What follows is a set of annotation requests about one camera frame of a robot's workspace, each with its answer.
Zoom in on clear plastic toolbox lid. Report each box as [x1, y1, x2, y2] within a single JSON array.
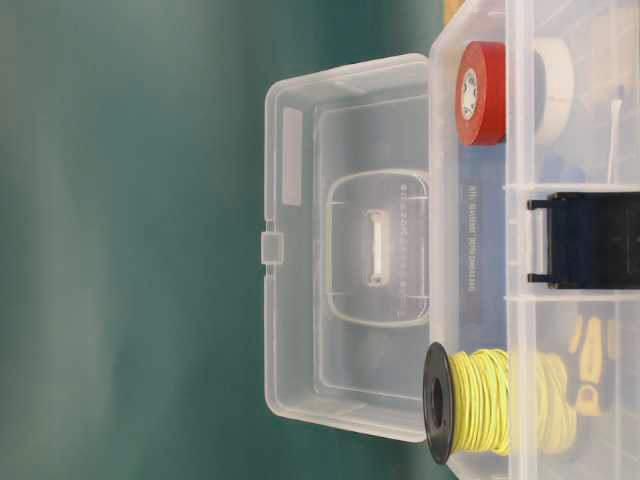
[[261, 54, 431, 442]]

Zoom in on yellow wire on black spool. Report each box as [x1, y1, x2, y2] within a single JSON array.
[[422, 342, 578, 466]]

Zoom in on white tape roll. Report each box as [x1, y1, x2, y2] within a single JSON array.
[[534, 37, 575, 146]]

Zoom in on white cable tie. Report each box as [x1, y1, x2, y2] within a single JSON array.
[[607, 98, 622, 184]]

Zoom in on red electrical tape roll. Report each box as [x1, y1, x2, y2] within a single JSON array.
[[454, 41, 506, 146]]

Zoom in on yellow black handled nipper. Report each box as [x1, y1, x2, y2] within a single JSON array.
[[565, 314, 617, 417]]

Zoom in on clear plastic toolbox base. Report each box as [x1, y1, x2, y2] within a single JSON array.
[[429, 1, 639, 479]]

